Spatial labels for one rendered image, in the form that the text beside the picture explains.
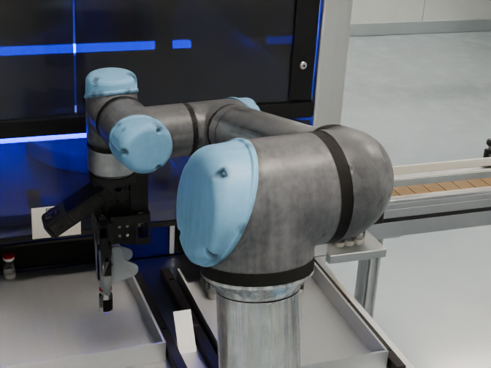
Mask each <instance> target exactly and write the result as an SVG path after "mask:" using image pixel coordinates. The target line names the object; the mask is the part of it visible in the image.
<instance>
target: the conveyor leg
mask: <svg viewBox="0 0 491 368"><path fill-rule="evenodd" d="M397 237H400V236H397ZM389 238H396V237H385V238H379V239H377V240H378V241H379V242H380V243H381V244H382V245H383V241H384V239H389ZM380 263H381V258H371V259H365V260H359V261H358V267H357V278H356V285H355V291H354V298H355V299H356V300H357V301H358V302H359V303H360V304H361V305H362V307H363V308H364V309H365V310H366V312H367V313H368V314H369V315H370V316H371V318H373V313H374V307H375V301H376V291H377V285H378V274H379V268H380Z"/></svg>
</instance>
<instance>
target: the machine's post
mask: <svg viewBox="0 0 491 368"><path fill-rule="evenodd" d="M352 7H353V0H320V6H319V22H318V30H317V39H316V54H315V63H314V71H313V87H312V95H311V101H313V117H312V119H311V125H312V126H314V127H317V128H318V127H320V126H323V125H327V124H338V125H340V119H341V111H342V104H343V91H344V83H345V76H346V63H347V55H348V48H349V34H350V28H351V14H352ZM327 244H328V243H327ZM327 244H323V245H316V246H315V248H314V253H315V255H314V258H320V259H321V260H322V261H323V262H324V263H325V264H326V257H327Z"/></svg>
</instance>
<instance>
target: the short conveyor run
mask: <svg viewBox="0 0 491 368"><path fill-rule="evenodd" d="M486 144H487V145H488V146H489V147H488V148H485V149H484V155H483V158H472V159H464V160H456V161H441V162H432V163H425V164H409V165H402V166H393V167H392V168H393V173H394V188H393V191H392V196H391V199H390V201H389V204H388V205H387V208H386V209H385V211H384V213H383V214H382V215H381V217H380V218H379V219H378V220H377V221H376V222H375V223H374V224H373V225H372V226H371V227H370V228H368V229H367V230H368V231H369V232H370V233H371V234H372V235H373V236H374V237H375V238H376V239H379V238H385V237H397V236H403V235H409V234H421V233H428V232H434V231H445V230H451V229H463V228H469V227H475V226H486V225H491V138H489V139H487V142H486ZM478 166H481V167H478ZM471 167H475V168H471ZM463 168H467V169H463ZM448 169H452V170H448ZM440 170H445V171H440ZM433 171H437V172H433ZM417 172H422V173H417ZM410 173H415V174H410ZM403 174H407V175H403Z"/></svg>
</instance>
